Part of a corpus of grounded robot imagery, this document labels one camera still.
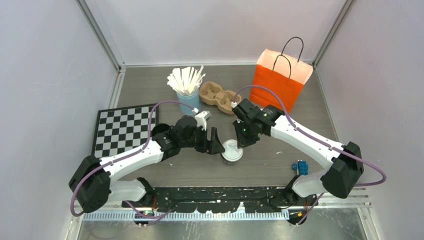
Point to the black white chessboard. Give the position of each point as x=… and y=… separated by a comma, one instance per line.
x=120, y=129

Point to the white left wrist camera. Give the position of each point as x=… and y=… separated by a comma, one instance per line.
x=202, y=118

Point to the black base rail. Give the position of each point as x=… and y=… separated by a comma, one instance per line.
x=254, y=199

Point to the white coffee cup lid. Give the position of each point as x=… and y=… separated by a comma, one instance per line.
x=232, y=151

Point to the blue toy block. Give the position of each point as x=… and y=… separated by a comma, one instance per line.
x=301, y=167

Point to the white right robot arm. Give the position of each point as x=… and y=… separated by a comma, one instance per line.
x=341, y=169

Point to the white wooden stir sticks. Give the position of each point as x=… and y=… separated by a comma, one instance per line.
x=186, y=81

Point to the black paper coffee cup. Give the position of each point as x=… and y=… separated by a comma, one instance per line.
x=228, y=161

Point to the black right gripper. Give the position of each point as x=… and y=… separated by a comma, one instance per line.
x=243, y=141

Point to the brown cardboard cup carrier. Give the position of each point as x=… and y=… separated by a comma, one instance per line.
x=212, y=94

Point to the light blue cup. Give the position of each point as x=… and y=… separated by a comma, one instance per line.
x=192, y=100

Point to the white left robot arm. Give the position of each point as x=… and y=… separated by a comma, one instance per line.
x=98, y=181

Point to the orange paper bag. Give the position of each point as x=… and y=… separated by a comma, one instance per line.
x=282, y=74

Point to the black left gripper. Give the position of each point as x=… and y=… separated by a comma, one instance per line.
x=215, y=146

